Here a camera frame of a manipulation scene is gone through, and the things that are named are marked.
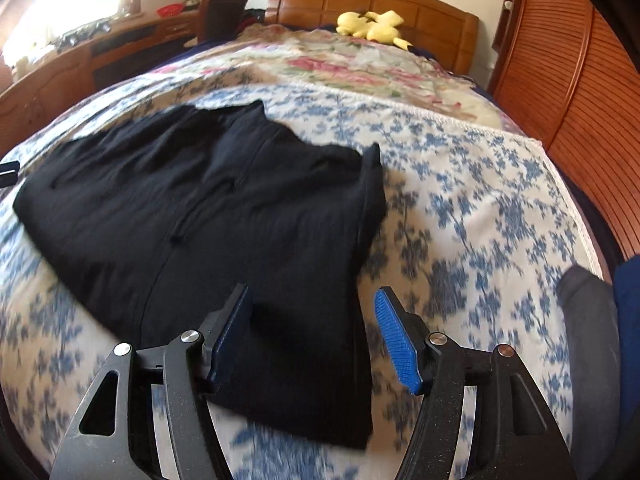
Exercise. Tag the dark grey folded cloth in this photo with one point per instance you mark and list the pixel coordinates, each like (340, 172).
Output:
(590, 360)

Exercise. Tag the long wooden desk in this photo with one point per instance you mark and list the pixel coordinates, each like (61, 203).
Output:
(50, 80)

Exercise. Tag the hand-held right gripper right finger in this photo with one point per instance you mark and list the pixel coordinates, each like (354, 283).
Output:
(397, 340)

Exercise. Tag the wooden slatted wardrobe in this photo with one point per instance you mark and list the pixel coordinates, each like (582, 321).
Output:
(575, 85)

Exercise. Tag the navy folded cloth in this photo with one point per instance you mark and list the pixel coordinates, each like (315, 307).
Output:
(629, 360)

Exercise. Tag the pink floral quilt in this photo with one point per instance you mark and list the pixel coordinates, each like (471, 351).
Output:
(325, 65)

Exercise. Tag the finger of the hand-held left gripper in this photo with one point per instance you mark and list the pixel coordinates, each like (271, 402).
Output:
(7, 166)

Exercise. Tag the black garment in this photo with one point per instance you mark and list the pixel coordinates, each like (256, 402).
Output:
(200, 200)

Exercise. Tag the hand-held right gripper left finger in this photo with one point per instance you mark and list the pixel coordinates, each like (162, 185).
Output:
(232, 332)

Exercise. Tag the black tools on desk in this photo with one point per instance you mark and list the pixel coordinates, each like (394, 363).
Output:
(85, 30)

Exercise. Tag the wooden open side shelf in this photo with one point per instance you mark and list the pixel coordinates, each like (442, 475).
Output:
(510, 25)

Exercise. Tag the red plastic basket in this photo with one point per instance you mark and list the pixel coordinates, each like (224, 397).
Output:
(170, 9)

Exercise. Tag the blue floral bedsheet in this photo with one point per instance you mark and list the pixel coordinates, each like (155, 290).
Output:
(475, 200)

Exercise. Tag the wooden chair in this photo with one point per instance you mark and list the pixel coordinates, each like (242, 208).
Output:
(225, 10)

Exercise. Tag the yellow plush toy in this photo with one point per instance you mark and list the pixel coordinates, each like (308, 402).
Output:
(380, 32)

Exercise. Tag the wooden bed headboard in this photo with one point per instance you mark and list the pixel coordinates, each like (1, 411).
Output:
(430, 15)

